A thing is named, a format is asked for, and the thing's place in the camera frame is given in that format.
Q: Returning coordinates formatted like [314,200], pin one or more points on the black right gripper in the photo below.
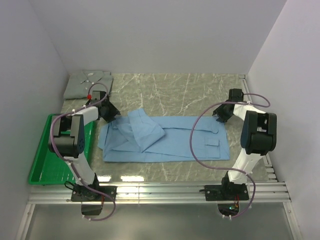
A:
[223,118]

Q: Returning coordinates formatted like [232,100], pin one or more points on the aluminium front rail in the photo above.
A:
[157,193]

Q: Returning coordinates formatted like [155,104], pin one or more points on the folded grey shirt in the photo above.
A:
[79,83]

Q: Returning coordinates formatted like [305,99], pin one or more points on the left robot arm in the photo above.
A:
[67,141]

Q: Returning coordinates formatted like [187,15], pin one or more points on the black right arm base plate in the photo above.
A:
[230,192]

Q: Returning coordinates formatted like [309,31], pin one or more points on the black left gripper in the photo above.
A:
[114,111]

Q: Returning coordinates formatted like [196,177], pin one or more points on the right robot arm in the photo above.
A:
[258,137]

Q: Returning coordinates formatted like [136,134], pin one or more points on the light blue long sleeve shirt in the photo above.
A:
[139,138]

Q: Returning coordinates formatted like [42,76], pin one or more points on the aluminium right side rail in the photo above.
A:
[249,113]

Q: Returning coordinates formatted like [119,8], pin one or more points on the green plastic tray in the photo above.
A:
[47,168]

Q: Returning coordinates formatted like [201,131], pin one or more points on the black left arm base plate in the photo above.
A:
[92,201]

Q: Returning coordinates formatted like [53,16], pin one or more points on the aluminium rail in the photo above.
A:
[249,113]
[157,193]

